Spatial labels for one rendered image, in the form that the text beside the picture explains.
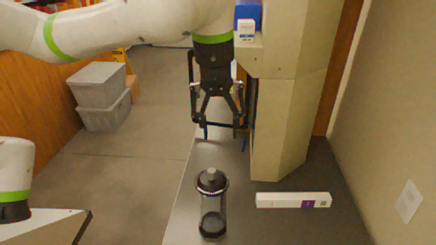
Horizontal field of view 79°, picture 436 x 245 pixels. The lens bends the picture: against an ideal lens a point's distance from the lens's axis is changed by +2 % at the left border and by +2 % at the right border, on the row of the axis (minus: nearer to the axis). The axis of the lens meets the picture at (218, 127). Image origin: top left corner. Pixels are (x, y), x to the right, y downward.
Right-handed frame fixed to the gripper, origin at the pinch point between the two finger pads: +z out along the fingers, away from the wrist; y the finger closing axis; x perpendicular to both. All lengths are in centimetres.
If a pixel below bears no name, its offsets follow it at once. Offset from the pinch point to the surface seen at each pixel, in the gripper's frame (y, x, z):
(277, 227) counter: -18.2, 5.7, 41.1
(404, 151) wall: -54, -1, 12
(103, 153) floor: 134, -138, 137
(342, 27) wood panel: -50, -56, -8
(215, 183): 2.2, 6.6, 15.7
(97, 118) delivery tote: 149, -176, 119
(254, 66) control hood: -11.1, -20.9, -8.6
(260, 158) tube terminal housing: -14.2, -17.7, 30.0
